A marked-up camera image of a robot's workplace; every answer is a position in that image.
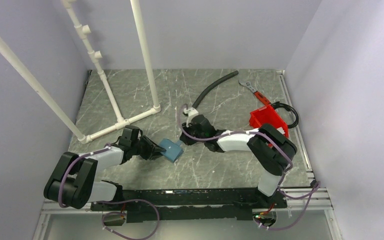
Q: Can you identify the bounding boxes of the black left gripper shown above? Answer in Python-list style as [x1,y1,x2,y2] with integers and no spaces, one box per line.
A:
[131,135,165,161]

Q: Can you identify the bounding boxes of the blue card holder wallet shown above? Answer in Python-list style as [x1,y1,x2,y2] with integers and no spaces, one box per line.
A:
[159,138,184,163]

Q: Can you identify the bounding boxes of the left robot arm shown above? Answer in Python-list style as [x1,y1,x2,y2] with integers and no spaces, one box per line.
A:
[43,125,166,210]

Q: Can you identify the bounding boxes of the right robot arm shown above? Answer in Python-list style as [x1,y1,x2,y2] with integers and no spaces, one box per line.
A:
[180,114,298,208]

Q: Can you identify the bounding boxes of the black base bar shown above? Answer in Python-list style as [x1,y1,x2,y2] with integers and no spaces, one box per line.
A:
[91,187,287,223]

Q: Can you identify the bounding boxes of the red plastic bin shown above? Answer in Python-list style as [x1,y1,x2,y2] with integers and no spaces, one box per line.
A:
[249,105,289,138]

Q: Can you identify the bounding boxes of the black foam hose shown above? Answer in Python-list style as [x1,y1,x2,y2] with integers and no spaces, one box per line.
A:
[191,70,239,110]

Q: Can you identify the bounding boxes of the red-handled adjustable wrench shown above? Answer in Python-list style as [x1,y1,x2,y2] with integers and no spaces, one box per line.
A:
[238,79,271,106]

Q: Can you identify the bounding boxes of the coiled black cable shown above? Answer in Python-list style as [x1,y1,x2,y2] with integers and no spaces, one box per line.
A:
[270,101,300,129]

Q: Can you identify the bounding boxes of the white PVC pipe frame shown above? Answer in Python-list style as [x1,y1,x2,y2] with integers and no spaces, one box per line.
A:
[0,0,162,145]

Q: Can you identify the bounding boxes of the aluminium rail at right edge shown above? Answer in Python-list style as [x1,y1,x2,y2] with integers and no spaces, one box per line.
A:
[275,70,315,187]

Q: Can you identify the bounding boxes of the aluminium rail at front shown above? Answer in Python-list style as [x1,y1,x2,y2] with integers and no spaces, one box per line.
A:
[41,187,333,214]

